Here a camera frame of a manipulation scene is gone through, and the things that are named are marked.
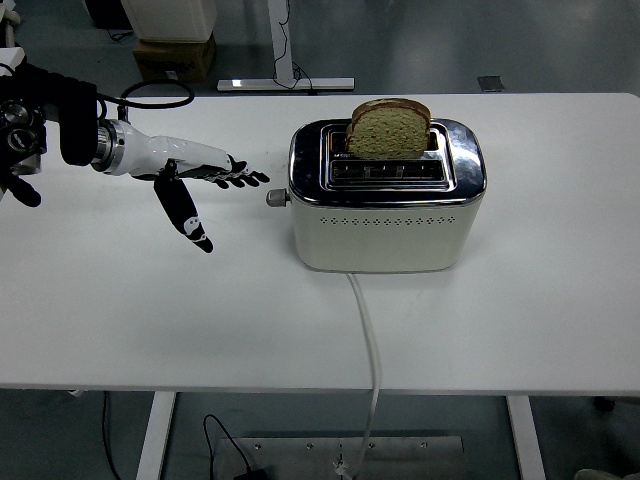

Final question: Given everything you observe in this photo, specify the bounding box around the black box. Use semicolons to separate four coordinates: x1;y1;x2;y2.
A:
83;0;134;30

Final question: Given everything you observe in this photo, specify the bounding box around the thin black cable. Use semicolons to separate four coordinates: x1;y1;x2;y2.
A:
101;391;123;480

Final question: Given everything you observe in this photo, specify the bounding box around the white table leg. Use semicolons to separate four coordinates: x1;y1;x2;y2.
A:
134;392;177;480
505;394;547;480

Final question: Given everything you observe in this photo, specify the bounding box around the white desk stand foot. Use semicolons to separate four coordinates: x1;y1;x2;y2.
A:
216;0;356;94

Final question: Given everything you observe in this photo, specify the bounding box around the black cable with adapter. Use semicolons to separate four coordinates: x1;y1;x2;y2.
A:
202;413;269;480

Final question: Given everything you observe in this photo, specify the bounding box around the grey metal plate with screws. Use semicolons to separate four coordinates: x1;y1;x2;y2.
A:
219;436;465;480

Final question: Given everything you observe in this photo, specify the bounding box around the cream and chrome toaster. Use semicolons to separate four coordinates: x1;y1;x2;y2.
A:
265;117;489;274

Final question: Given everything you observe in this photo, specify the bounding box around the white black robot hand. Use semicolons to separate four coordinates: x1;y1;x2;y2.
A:
119;119;271;255

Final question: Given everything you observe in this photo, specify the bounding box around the white toaster power cord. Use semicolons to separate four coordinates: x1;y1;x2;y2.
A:
332;272;384;480

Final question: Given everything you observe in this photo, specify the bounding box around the black cable on stand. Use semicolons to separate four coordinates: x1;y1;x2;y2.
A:
272;0;314;96

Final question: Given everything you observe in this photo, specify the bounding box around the brown cardboard box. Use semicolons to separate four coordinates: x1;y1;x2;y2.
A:
132;32;219;84

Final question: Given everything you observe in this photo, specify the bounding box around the brown bread slice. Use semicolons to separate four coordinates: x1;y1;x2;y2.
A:
344;97;433;161

